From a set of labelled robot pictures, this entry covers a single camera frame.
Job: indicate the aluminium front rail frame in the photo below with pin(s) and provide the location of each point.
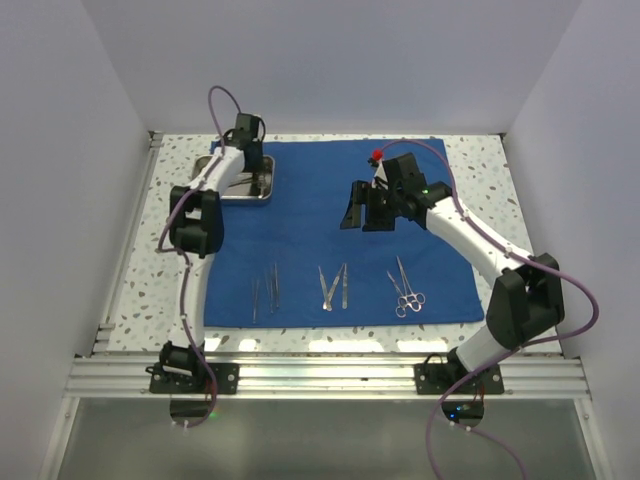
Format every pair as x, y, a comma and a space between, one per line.
328, 377

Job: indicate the stainless steel instrument tray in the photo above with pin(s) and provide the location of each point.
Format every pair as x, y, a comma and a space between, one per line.
217, 178

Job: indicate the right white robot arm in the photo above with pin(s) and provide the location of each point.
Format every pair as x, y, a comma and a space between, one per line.
526, 298

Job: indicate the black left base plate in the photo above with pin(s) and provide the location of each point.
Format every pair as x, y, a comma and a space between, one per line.
165, 382

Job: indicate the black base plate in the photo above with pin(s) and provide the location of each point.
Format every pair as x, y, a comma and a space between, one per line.
165, 382
438, 372

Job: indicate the large steel hemostat forceps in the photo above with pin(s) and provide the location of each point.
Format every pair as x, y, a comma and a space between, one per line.
410, 298

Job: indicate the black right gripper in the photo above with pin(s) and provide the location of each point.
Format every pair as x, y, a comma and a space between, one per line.
364, 193

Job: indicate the steel scalpel handle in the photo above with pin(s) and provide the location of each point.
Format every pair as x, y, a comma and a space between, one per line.
344, 300
333, 287
326, 301

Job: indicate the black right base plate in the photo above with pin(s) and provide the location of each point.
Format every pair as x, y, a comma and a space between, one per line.
438, 372

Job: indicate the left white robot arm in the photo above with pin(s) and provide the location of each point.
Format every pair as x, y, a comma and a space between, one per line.
195, 233

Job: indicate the steel surgical scissors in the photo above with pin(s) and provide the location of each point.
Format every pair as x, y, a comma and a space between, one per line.
253, 184

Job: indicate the small steel hemostat forceps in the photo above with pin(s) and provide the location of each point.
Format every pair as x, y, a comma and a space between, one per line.
397, 292

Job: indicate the blue surgical drape cloth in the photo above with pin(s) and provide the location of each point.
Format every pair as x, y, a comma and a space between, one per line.
299, 229

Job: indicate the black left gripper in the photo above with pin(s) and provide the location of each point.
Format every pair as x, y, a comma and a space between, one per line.
259, 164

